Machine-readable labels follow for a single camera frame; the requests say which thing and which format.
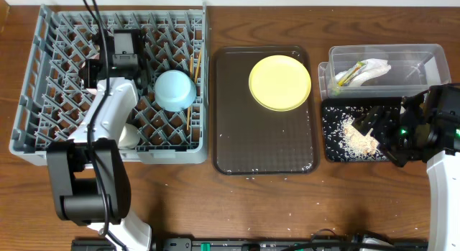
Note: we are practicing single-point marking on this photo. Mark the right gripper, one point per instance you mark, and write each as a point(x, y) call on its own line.
point(371, 119)

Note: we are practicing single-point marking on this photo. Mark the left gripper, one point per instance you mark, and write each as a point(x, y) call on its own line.
point(93, 75)

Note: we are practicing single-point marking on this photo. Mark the rice and nut leftovers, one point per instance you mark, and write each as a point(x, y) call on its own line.
point(343, 143)

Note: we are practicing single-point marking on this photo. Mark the white paper napkin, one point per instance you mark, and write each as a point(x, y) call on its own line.
point(373, 69)

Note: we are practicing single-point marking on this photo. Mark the green snack wrapper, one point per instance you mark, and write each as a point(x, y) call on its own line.
point(346, 76)

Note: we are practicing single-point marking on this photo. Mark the light blue bowl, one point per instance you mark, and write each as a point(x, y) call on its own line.
point(174, 91)

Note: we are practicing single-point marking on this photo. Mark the white cup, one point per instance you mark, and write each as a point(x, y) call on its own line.
point(129, 138)

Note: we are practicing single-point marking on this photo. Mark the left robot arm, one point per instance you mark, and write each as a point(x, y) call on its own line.
point(90, 185)

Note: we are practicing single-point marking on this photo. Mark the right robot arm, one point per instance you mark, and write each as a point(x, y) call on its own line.
point(441, 112)

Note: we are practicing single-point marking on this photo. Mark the black waste tray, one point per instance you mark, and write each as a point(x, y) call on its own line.
point(390, 103)

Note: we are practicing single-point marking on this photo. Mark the grey dishwasher rack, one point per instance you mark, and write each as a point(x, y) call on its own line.
point(53, 101)

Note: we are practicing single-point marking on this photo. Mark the clear plastic bin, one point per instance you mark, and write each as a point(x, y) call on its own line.
point(413, 68)

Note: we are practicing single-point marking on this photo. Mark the yellow plate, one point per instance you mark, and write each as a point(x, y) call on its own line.
point(279, 83)

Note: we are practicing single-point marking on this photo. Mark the dark brown serving tray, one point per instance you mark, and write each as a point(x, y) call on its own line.
point(249, 139)

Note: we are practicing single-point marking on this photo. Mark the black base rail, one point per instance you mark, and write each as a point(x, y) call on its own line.
point(322, 236)

